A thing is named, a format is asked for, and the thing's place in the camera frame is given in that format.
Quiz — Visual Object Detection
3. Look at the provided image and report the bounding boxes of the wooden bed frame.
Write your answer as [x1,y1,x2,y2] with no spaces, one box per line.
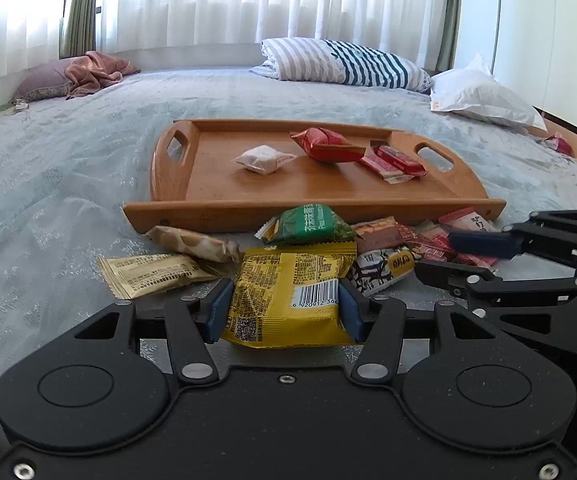
[533,105,577,153]

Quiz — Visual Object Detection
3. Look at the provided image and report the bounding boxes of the striped pillow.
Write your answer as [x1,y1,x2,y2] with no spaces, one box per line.
[249,37,433,93]

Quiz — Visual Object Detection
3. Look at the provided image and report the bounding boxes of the light blue bedspread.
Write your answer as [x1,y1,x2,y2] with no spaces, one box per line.
[0,67,577,451]

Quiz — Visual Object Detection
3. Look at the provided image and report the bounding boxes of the red brown chocolate bar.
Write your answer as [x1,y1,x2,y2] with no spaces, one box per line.
[369,140,429,177]

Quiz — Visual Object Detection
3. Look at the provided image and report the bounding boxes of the large red snack bag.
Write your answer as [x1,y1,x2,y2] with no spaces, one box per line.
[290,127,367,163]

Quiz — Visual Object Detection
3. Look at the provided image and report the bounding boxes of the beige nougat snack packet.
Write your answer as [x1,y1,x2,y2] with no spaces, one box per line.
[146,226,242,263]

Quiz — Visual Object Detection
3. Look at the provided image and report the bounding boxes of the green curtain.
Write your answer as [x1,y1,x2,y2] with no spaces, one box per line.
[58,0,102,58]
[436,0,462,71]

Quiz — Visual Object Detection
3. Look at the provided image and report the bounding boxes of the purple pillow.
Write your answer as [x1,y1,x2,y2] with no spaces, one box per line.
[13,57,99,103]

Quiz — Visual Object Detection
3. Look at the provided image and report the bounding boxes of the small red item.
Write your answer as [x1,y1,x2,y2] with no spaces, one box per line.
[543,135,574,157]

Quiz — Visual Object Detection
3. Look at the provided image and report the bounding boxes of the small red snack packet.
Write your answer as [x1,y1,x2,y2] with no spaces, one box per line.
[451,252,499,268]

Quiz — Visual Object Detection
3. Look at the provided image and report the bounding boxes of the wooden tray with handles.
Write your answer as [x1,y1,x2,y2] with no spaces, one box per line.
[122,119,507,235]

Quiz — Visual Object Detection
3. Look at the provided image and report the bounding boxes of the brown cracker snack packet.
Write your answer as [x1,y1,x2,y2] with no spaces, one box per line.
[353,216,409,253]

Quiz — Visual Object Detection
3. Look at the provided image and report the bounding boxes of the pink cloth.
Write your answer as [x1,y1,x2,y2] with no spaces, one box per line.
[66,51,142,100]

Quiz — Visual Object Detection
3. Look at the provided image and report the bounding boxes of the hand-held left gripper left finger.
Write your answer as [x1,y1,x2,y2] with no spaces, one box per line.
[73,278,234,386]

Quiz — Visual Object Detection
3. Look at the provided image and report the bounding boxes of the red white printed snack packet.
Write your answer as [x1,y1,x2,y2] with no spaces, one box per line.
[437,207,503,235]

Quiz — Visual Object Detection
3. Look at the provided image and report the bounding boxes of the black white yellow snack packet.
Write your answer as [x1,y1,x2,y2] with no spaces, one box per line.
[346,246,417,297]

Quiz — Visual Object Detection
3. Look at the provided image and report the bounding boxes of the green snack packet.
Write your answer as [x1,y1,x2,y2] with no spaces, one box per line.
[255,204,357,246]

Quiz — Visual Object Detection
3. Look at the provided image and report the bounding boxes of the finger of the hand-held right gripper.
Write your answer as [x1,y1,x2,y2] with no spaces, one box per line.
[449,209,577,273]
[413,259,577,307]

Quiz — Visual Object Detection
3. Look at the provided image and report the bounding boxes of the white translucent snack packet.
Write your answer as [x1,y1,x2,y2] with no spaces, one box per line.
[233,145,298,176]

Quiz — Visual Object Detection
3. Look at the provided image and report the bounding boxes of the white pillow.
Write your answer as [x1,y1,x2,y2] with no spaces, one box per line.
[429,54,548,135]

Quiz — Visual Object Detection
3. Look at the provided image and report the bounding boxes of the red wafer packet clear ends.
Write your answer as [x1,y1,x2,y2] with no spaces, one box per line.
[360,154,414,184]

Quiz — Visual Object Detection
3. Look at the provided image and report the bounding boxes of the gold snack packet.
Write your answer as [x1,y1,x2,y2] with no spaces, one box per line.
[97,253,222,301]

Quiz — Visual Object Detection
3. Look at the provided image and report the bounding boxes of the white sheer curtain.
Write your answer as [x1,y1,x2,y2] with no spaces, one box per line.
[0,0,462,83]

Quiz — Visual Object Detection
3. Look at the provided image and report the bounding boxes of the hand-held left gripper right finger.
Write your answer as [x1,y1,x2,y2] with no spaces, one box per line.
[339,278,499,386]

